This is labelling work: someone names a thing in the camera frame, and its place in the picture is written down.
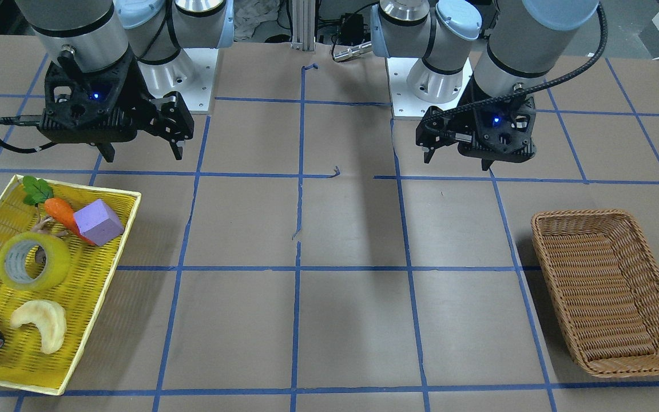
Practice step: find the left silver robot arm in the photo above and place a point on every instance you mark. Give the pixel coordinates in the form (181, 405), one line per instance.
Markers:
(526, 42)

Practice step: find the yellow woven tray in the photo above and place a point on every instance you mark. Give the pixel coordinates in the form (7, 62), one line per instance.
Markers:
(22, 365)

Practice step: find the small beige root toy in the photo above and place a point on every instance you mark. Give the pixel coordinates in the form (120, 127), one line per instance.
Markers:
(44, 226)

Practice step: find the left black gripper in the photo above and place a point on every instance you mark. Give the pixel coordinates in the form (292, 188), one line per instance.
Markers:
(456, 119)

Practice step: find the yellow tape roll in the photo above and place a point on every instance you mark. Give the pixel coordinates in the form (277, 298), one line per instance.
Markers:
(34, 262)

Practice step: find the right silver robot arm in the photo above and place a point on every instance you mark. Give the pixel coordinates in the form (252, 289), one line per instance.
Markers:
(101, 31)

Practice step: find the toy carrot with leaves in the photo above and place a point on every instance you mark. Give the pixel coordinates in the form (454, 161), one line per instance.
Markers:
(39, 192)

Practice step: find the aluminium frame post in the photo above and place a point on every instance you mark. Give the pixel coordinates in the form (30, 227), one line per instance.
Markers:
(303, 25)

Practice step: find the purple foam block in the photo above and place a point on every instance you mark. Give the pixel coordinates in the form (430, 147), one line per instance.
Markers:
(98, 223)

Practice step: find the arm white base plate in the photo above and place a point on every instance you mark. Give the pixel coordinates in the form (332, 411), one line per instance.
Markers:
(414, 87)
(192, 73)

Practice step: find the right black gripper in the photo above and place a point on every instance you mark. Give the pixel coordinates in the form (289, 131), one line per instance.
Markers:
(142, 100)

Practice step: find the beige croissant toy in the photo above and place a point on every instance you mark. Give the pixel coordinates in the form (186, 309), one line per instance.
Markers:
(48, 317)

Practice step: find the brown wicker basket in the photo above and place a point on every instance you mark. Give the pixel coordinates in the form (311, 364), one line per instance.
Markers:
(604, 286)

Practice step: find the silver cylindrical connector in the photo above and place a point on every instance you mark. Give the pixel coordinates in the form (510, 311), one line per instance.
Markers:
(354, 51)

